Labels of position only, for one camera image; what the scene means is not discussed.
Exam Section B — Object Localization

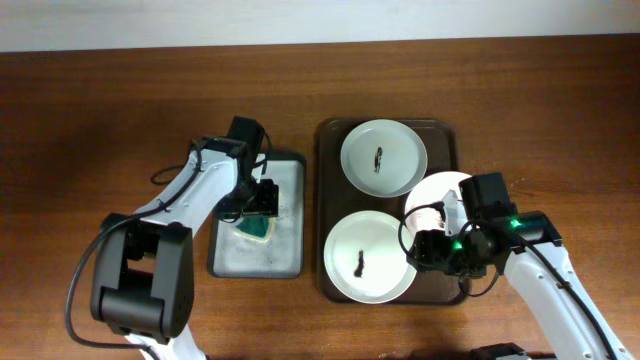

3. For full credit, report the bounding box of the green yellow sponge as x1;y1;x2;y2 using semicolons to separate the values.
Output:
235;217;273;242

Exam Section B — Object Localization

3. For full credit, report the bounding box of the pink white plate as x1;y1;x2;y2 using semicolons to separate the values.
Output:
404;171;470;235

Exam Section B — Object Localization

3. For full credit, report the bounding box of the cream white plate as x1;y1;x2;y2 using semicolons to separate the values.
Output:
323;210;417;304

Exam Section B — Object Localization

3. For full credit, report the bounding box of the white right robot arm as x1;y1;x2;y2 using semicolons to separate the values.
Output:
401;211;633;359

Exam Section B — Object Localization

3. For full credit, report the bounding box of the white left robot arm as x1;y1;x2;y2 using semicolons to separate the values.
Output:
87;135;278;359

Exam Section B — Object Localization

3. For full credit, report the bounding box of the grey soapy tray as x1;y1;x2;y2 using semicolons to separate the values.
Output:
207;150;306;279

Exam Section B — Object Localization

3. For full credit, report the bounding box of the pale green stained plate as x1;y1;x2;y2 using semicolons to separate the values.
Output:
340;119;428;198

